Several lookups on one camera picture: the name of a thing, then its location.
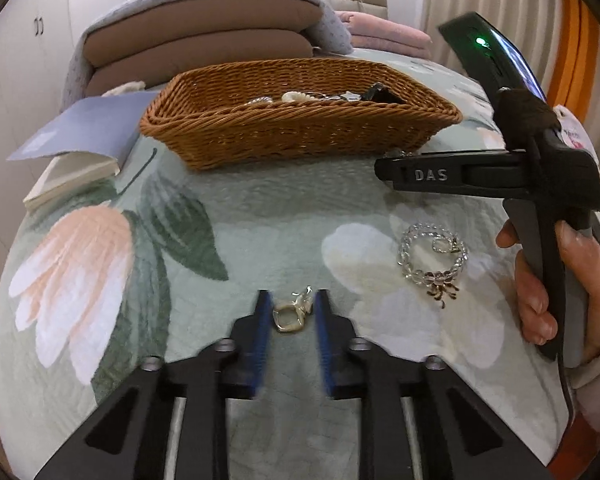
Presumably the white wardrobe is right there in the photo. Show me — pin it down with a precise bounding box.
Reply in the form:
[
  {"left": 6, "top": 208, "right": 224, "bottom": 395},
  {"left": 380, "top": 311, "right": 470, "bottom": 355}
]
[{"left": 0, "top": 0, "right": 76, "bottom": 241}]

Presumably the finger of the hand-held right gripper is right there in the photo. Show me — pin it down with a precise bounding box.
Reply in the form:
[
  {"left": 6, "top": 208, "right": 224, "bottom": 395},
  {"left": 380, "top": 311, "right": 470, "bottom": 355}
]
[{"left": 374, "top": 151, "right": 511, "bottom": 193}]

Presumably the orange vertical panel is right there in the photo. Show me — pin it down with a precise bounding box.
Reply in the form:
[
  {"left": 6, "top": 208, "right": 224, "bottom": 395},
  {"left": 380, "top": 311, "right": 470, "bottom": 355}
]
[{"left": 550, "top": 0, "right": 600, "bottom": 126}]

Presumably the white book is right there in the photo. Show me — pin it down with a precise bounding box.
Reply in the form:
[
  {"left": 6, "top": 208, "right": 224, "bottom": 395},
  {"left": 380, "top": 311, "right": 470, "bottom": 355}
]
[{"left": 22, "top": 152, "right": 121, "bottom": 211}]

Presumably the blue booklet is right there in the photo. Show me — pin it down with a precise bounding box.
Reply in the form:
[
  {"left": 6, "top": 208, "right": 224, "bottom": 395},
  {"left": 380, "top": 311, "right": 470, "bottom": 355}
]
[{"left": 6, "top": 91, "right": 160, "bottom": 162}]

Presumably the white plastic bag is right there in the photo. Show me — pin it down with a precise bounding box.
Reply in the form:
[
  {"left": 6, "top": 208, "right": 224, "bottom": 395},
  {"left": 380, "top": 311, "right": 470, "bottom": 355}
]
[{"left": 550, "top": 104, "right": 588, "bottom": 153}]

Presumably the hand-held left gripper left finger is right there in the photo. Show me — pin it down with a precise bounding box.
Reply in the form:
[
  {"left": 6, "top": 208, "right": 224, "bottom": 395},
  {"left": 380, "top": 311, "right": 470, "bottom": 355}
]
[{"left": 32, "top": 290, "right": 274, "bottom": 480}]

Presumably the green floral bedspread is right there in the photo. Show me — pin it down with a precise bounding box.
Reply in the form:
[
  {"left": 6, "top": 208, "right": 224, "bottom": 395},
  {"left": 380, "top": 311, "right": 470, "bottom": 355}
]
[{"left": 0, "top": 47, "right": 581, "bottom": 480}]

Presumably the gold square ring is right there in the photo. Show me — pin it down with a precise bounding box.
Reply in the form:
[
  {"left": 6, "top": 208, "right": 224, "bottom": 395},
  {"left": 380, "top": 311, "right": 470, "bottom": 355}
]
[{"left": 272, "top": 285, "right": 315, "bottom": 334}]

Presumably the folded pink blanket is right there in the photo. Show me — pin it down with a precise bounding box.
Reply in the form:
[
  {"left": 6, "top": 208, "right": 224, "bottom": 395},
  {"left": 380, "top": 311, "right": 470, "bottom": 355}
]
[{"left": 334, "top": 10, "right": 433, "bottom": 56}]

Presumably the person's right hand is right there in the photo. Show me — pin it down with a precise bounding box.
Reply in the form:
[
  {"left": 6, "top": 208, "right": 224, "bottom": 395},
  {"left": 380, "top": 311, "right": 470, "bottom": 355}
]
[{"left": 496, "top": 220, "right": 600, "bottom": 361}]

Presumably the brown wicker basket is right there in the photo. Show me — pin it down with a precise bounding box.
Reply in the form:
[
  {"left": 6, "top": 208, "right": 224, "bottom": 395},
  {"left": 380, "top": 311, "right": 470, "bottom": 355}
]
[{"left": 139, "top": 57, "right": 464, "bottom": 173}]

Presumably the folded brown quilt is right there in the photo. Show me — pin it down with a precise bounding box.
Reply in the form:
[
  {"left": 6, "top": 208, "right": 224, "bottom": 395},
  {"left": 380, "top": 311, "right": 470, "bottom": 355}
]
[{"left": 62, "top": 0, "right": 355, "bottom": 103}]

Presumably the white knitted item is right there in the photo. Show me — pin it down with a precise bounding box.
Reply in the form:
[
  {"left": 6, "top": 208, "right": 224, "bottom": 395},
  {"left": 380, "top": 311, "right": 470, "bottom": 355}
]
[{"left": 100, "top": 80, "right": 147, "bottom": 98}]

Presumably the cream bead bracelet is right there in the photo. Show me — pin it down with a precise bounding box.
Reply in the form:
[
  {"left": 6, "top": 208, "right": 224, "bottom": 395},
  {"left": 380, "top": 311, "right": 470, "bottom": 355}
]
[{"left": 281, "top": 90, "right": 326, "bottom": 103}]

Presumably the beige pleated curtain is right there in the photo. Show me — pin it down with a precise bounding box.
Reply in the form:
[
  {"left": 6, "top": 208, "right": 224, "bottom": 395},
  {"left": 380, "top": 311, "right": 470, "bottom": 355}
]
[{"left": 422, "top": 0, "right": 566, "bottom": 96}]

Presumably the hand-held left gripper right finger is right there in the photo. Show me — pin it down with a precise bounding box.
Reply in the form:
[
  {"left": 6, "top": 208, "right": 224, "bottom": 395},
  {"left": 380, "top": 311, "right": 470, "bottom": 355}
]
[{"left": 314, "top": 289, "right": 556, "bottom": 480}]

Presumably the crystal bead bracelet spider charm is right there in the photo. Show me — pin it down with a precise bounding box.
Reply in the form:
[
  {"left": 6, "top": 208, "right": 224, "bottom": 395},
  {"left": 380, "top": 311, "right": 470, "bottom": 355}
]
[{"left": 397, "top": 222, "right": 468, "bottom": 308}]

